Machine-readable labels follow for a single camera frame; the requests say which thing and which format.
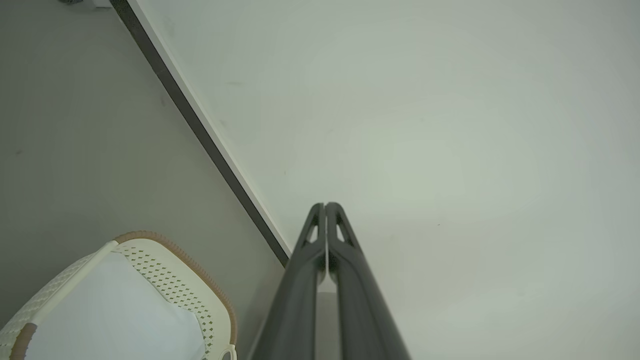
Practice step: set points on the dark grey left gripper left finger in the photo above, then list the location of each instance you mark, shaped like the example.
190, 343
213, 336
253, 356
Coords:
295, 305

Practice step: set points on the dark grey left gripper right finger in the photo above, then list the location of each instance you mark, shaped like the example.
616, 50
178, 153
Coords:
362, 310

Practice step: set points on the cream perforated laundry basket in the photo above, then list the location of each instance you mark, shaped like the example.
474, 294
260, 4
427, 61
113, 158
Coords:
170, 280

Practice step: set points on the dark baseboard strip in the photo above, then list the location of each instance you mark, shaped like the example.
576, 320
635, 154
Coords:
200, 130

